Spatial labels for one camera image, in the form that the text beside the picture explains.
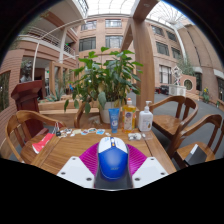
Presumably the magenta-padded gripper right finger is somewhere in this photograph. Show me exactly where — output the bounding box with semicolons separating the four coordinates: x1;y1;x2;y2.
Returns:
113;143;169;190

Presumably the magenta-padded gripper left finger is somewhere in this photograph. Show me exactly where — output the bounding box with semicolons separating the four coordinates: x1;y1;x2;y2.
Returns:
56;143;114;190

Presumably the blue and white computer mouse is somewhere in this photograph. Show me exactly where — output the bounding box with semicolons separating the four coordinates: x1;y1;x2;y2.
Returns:
97;136;129;181

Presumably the white crumpled wrapper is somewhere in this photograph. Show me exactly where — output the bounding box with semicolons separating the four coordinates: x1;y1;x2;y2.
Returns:
127;132;143;141

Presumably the black binder clip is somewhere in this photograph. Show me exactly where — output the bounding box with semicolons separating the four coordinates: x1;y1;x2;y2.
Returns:
54;122;63;137

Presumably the red and white packet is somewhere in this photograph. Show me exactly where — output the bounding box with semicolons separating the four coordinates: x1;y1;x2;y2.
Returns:
31;133;56;155

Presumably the white pump bottle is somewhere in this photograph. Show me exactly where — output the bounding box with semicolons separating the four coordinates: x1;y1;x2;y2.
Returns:
137;100;154;133

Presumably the black notebook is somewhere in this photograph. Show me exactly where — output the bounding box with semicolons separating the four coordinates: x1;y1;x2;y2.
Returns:
184;143;209;167

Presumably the wooden armchair with empty seat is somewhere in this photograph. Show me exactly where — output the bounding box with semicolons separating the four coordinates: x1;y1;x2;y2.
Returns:
148;95;199;141

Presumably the wooden chair behind plant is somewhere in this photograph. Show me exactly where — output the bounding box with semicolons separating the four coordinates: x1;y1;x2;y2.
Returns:
73;101;104;129

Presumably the yellow liquid soap bottle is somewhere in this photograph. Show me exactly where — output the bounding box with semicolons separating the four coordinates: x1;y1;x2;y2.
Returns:
121;97;137;134

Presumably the blue squeeze tube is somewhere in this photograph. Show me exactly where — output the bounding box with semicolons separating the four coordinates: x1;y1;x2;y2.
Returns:
108;107;121;135

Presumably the wooden armchair with black notebook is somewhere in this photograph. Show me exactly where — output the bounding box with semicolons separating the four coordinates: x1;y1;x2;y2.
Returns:
166;113;224;169

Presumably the wooden armchair with red packet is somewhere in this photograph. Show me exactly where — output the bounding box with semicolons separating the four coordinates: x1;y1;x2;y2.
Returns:
4;109;64;164

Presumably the spiky green agave plant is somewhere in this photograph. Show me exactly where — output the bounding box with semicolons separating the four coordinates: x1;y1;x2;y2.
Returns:
44;88;66;103

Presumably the dark red wooden lectern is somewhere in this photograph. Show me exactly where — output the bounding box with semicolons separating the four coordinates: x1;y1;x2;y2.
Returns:
10;79;46;141

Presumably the yellow flowering plant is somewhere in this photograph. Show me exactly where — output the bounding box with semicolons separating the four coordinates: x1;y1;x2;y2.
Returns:
201;87;211;104

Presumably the green plant in white pot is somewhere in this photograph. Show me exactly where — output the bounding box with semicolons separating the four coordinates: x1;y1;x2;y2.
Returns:
63;46;144;124

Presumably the white outdoor sculpture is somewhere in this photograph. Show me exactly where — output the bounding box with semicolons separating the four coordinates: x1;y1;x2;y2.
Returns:
171;65;184;88

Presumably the dark bust statue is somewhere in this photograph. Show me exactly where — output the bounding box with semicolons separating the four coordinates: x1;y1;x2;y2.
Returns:
19;60;34;84

